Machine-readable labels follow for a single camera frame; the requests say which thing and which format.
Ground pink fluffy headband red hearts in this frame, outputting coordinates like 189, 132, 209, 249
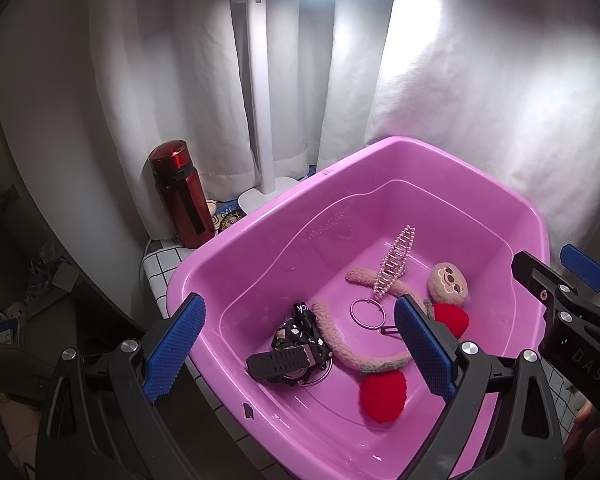
312, 266, 470, 425

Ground white curtain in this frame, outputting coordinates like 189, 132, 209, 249
0, 0, 600, 271

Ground person's right hand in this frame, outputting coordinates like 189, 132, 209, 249
566, 402, 600, 466

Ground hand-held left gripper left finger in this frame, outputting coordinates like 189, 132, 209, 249
35, 292, 207, 480

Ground blue cartoon printed pad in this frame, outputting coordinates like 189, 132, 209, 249
207, 197, 251, 233

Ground pile of floor clutter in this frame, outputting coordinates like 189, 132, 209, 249
0, 245, 81, 346

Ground black wrist watch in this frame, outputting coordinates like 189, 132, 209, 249
246, 330, 333, 387

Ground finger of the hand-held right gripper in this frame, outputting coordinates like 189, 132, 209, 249
512, 251, 579, 312
560, 244, 600, 311

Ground pink plastic basin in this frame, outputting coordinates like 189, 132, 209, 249
166, 136, 551, 480

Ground pearl hair claw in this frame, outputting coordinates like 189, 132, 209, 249
373, 226, 417, 301

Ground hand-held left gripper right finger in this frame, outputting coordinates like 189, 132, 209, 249
394, 294, 566, 480

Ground white desk lamp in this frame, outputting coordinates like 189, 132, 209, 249
230, 0, 396, 213

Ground tan plush monkey face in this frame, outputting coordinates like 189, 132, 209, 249
426, 261, 469, 306

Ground metal key ring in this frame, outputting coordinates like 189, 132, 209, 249
350, 299, 400, 336

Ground red metal bottle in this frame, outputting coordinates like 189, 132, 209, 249
148, 140, 216, 250

